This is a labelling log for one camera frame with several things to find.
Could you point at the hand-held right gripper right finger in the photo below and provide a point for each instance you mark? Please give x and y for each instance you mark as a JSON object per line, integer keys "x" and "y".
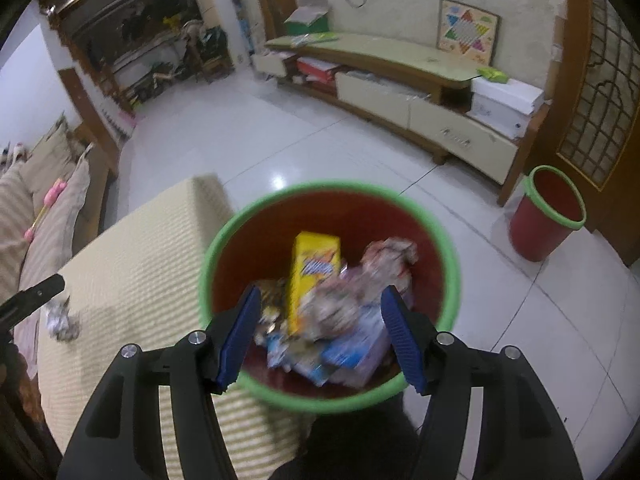
{"x": 402, "y": 340}

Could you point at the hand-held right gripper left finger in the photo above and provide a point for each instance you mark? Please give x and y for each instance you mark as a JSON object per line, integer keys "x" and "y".
{"x": 240, "y": 335}

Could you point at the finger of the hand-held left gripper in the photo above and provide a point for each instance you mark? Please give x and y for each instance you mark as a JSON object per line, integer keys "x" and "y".
{"x": 35, "y": 297}

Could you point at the pink carton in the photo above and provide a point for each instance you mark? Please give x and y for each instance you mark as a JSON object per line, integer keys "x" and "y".
{"x": 372, "y": 360}

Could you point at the silver wrapper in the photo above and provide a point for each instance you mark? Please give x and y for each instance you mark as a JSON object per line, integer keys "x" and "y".
{"x": 62, "y": 322}

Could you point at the long blue carton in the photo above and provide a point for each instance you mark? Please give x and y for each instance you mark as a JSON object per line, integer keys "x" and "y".
{"x": 350, "y": 345}

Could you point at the blue white milk carton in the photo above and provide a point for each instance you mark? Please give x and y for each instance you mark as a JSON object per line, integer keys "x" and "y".
{"x": 295, "y": 360}

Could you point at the yellow box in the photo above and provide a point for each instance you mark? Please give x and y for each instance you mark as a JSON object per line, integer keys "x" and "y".
{"x": 312, "y": 275}

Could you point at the red bin green rim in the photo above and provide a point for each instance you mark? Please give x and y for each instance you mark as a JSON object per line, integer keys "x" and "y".
{"x": 350, "y": 215}
{"x": 540, "y": 230}

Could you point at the striped beige sofa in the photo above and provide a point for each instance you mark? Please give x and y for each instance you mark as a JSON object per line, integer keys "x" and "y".
{"x": 50, "y": 240}

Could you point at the pink plush wand toy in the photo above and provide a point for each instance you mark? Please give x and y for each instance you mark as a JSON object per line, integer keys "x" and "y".
{"x": 50, "y": 200}

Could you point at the beige cushion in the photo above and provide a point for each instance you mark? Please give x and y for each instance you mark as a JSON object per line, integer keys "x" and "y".
{"x": 47, "y": 160}

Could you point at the white box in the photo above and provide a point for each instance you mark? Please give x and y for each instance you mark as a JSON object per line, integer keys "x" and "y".
{"x": 505, "y": 105}

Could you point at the wooden chair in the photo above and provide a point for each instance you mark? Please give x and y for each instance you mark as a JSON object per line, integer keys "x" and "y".
{"x": 212, "y": 65}

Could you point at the red flat box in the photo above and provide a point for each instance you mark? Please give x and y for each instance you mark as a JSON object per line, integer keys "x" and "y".
{"x": 315, "y": 72}

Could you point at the small green snack packet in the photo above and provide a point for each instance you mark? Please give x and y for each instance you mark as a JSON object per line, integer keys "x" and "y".
{"x": 492, "y": 75}

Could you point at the cream TV cabinet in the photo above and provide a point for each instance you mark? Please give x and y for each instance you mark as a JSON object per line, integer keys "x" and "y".
{"x": 380, "y": 50}

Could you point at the wooden lattice screen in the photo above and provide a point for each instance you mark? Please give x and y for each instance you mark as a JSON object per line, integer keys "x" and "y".
{"x": 600, "y": 110}

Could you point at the green plastic packet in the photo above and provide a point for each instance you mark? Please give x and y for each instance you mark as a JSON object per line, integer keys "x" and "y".
{"x": 312, "y": 39}

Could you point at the checkers game board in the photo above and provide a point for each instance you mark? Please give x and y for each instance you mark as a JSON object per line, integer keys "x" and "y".
{"x": 467, "y": 27}

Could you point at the green cardboard box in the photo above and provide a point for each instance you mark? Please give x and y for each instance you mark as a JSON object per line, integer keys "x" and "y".
{"x": 307, "y": 20}

